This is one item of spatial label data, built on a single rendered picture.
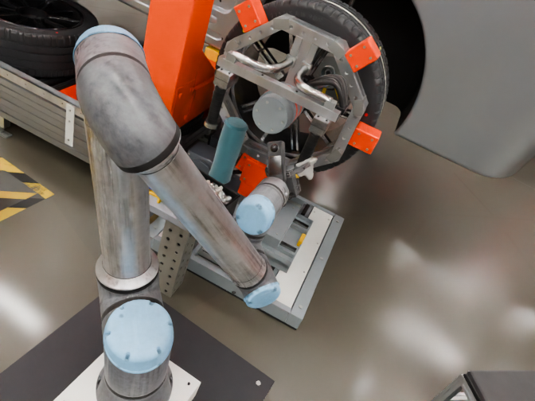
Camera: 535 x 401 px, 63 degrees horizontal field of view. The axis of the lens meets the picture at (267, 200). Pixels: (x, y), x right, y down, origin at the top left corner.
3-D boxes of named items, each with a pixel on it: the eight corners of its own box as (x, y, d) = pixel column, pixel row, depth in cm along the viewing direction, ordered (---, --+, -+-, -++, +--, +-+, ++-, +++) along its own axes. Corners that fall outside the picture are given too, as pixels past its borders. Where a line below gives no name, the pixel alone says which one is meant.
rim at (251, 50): (231, 64, 191) (298, 155, 201) (206, 78, 173) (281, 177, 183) (321, -14, 163) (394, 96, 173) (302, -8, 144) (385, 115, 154)
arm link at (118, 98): (137, 79, 56) (292, 297, 106) (126, 39, 64) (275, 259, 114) (59, 122, 56) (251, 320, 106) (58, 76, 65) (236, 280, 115)
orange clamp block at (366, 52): (357, 68, 149) (381, 53, 144) (353, 73, 143) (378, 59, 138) (348, 49, 147) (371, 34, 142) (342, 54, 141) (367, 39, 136)
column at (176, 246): (182, 282, 189) (204, 212, 164) (169, 297, 181) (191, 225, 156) (162, 271, 190) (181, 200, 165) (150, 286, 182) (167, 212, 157)
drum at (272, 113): (299, 122, 165) (313, 88, 157) (281, 143, 148) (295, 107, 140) (267, 106, 167) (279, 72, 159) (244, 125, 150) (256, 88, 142)
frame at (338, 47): (326, 186, 175) (391, 60, 143) (322, 194, 170) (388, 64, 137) (208, 127, 181) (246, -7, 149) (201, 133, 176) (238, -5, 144)
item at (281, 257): (307, 232, 229) (314, 219, 223) (285, 274, 200) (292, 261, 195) (224, 189, 235) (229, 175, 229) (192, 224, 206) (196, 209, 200)
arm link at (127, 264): (103, 338, 110) (56, 55, 62) (99, 283, 122) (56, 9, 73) (164, 325, 116) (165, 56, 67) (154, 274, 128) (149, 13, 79)
